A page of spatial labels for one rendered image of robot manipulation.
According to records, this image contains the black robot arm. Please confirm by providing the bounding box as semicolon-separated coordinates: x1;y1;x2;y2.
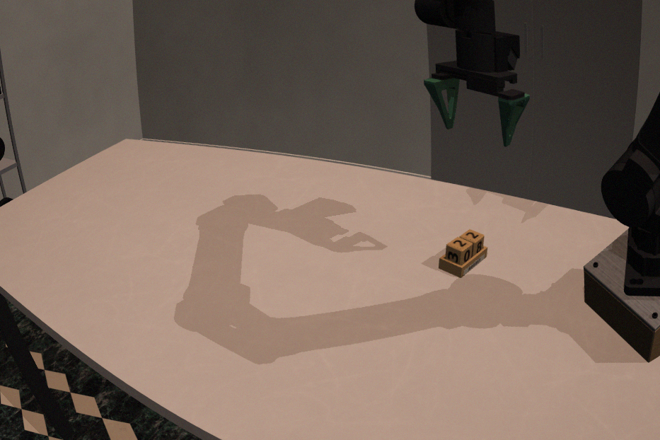
415;0;660;296

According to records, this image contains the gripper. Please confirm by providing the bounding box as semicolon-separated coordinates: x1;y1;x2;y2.
424;29;530;146

